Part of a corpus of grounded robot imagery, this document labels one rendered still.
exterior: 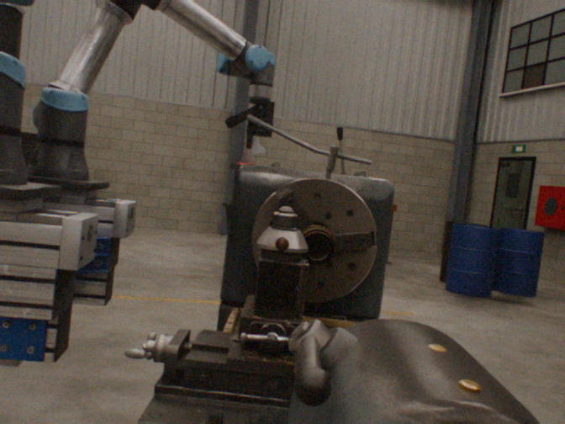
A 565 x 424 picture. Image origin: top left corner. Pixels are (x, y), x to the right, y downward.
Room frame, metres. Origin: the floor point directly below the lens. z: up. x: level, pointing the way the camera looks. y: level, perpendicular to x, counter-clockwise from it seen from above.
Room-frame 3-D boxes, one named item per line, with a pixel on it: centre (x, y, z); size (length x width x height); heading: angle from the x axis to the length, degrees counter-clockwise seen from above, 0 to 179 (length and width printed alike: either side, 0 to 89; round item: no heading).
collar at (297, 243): (0.88, -0.01, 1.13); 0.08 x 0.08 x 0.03
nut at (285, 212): (0.88, -0.01, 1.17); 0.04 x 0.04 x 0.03
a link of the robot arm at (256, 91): (1.96, 0.10, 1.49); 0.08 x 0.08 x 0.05
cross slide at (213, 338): (0.88, -0.07, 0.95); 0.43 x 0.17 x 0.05; 89
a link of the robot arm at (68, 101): (1.55, 0.59, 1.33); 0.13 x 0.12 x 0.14; 28
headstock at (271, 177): (1.91, -0.08, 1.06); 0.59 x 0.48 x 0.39; 179
